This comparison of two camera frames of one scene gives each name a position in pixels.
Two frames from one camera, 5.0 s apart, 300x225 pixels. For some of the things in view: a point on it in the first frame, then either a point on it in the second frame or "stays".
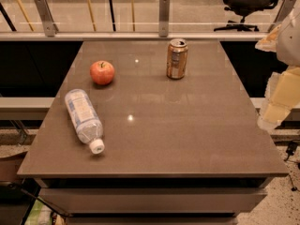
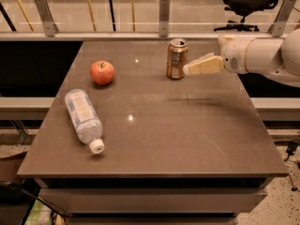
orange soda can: x=177 y=58 stays
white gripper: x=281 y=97 → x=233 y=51
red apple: x=102 y=72 stays
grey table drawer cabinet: x=155 y=201 stays
